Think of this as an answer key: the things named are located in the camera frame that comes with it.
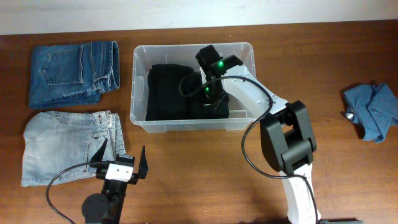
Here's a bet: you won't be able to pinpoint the blue shirt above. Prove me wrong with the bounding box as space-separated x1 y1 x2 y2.
343 83 397 143

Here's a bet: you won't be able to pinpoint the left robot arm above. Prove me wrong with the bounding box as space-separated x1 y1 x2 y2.
81 141 149 224

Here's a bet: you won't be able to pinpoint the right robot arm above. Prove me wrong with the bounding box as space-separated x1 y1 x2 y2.
194 45 322 224

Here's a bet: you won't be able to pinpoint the dark blue folded jeans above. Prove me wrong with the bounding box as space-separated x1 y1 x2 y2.
29 41 121 110

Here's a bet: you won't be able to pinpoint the light blue folded jeans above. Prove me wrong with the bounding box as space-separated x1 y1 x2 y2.
21 111 126 187

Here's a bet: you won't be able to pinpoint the black garment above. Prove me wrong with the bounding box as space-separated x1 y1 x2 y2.
146 64 202 121

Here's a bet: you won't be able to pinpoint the clear plastic storage bin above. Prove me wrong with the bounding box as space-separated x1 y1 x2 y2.
130 44 256 133

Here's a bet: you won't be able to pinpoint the dark green garment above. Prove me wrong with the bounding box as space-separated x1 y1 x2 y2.
182 72 229 119

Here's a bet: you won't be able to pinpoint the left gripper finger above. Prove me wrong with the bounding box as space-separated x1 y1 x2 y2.
90 139 108 162
137 146 149 179

